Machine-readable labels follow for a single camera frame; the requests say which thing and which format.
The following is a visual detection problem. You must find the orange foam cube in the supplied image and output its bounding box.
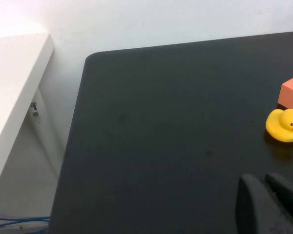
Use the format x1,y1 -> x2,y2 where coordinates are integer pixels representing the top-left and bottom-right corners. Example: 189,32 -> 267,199
277,76 -> 293,112

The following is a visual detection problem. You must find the blue cable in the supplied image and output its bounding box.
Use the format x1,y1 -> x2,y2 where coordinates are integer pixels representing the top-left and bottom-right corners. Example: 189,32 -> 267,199
0,214 -> 51,221
0,219 -> 49,231

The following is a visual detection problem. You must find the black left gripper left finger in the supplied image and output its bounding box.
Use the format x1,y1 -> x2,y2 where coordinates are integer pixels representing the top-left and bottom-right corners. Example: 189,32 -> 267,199
235,174 -> 293,234

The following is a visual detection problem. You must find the yellow rubber duck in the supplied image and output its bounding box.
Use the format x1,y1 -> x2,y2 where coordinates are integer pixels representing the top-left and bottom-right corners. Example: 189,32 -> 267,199
265,108 -> 293,143

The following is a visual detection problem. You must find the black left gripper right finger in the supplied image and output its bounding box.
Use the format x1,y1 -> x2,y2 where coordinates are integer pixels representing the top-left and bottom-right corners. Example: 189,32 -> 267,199
266,172 -> 293,220

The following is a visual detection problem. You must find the white side table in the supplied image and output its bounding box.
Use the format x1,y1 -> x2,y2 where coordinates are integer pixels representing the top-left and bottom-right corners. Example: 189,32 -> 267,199
0,31 -> 55,195

